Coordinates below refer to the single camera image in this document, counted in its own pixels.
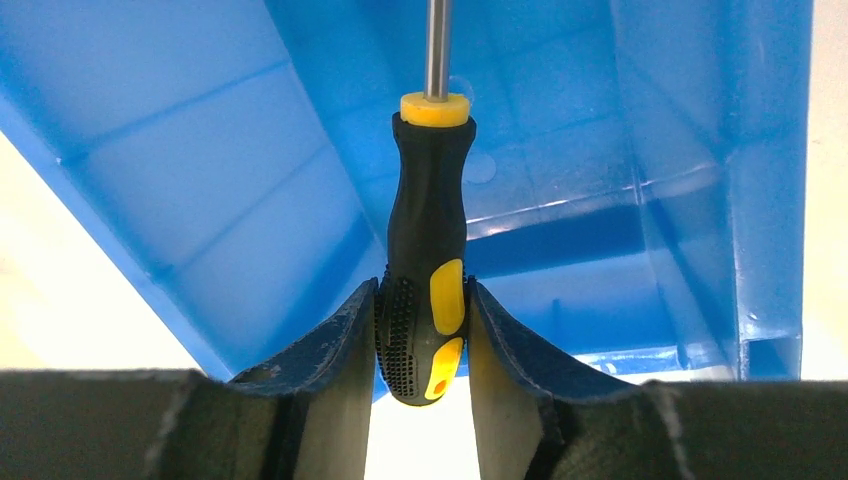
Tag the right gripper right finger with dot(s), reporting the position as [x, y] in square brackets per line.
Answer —
[539, 413]

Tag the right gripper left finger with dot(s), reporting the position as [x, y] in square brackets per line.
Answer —
[302, 414]

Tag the blue plastic bin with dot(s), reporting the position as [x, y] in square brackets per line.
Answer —
[634, 194]

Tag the black yellow screwdriver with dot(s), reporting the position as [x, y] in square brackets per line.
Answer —
[420, 332]

